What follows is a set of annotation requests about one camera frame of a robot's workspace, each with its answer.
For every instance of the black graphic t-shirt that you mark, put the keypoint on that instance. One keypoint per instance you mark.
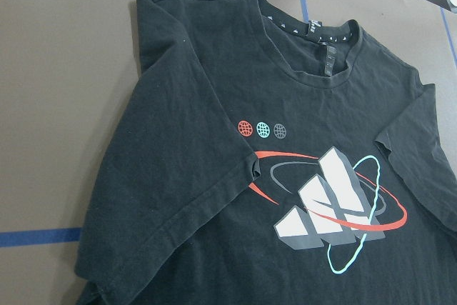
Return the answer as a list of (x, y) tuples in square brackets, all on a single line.
[(262, 160)]

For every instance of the brown paper table cover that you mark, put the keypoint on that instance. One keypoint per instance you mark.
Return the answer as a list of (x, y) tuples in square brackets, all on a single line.
[(68, 68)]

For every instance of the blue tape line crosswise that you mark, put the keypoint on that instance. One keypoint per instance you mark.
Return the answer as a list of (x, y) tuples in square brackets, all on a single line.
[(39, 236)]

